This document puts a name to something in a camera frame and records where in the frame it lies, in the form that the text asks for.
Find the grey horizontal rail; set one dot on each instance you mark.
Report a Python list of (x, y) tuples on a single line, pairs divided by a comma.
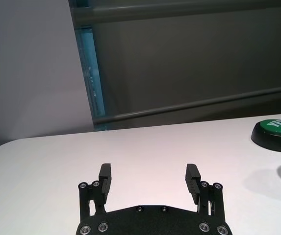
[(191, 105)]

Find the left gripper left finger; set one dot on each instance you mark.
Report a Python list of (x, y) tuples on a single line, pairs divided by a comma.
[(93, 195)]

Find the blue vertical post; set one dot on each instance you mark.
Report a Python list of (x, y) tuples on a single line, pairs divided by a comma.
[(91, 73)]

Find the green YES push button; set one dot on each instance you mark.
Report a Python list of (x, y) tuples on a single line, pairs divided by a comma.
[(275, 137)]

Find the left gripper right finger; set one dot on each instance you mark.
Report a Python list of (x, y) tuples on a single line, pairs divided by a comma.
[(211, 198)]

